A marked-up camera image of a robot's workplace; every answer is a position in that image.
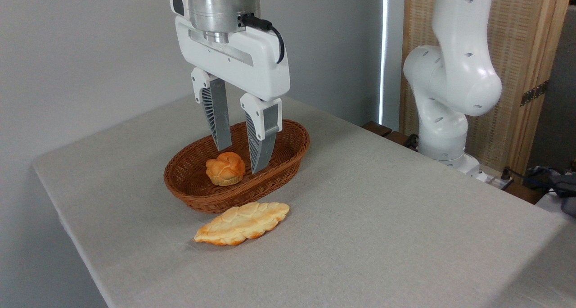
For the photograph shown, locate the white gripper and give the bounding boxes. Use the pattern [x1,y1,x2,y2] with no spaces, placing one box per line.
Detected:
[175,15,291,175]

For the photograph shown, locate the long leaf-shaped bread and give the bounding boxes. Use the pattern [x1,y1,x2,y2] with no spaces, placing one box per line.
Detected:
[193,202,290,246]

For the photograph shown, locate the round braided bread roll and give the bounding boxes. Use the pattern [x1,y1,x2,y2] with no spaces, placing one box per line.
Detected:
[206,152,246,186]

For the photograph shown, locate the brown wicker oval basket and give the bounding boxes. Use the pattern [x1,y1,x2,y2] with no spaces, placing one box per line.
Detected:
[163,119,311,214]

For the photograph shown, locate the white vertical light strip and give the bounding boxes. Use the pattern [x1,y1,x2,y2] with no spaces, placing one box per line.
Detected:
[379,0,389,125]

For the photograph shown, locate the grey tablecloth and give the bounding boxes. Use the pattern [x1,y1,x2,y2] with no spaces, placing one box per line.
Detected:
[32,79,576,308]

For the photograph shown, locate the metal screen hinge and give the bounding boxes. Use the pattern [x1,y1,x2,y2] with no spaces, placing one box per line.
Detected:
[521,80,549,107]

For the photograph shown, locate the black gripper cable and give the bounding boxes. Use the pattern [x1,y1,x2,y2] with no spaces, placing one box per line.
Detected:
[240,13,286,65]

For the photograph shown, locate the black and blue cable bundle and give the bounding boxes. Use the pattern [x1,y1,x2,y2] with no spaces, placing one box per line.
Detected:
[522,165,576,218]

